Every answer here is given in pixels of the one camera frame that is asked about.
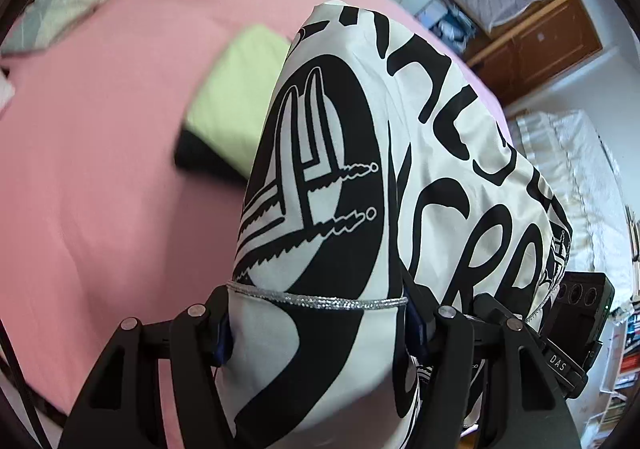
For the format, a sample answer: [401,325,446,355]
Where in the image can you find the white black graffiti print garment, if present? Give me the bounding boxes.
[217,1,572,448]

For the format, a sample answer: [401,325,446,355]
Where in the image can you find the white bookshelf with books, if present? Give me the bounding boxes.
[579,207,640,449]

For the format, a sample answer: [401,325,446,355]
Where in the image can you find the white ruffled bed cover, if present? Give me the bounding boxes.
[509,110,634,308]

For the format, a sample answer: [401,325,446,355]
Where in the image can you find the pink bed sheet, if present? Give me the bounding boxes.
[0,0,516,449]

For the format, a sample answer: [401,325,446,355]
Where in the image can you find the green black folded garment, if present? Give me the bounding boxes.
[174,24,290,183]

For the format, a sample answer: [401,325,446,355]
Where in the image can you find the wooden shelf cabinet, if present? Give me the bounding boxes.
[416,0,603,106]

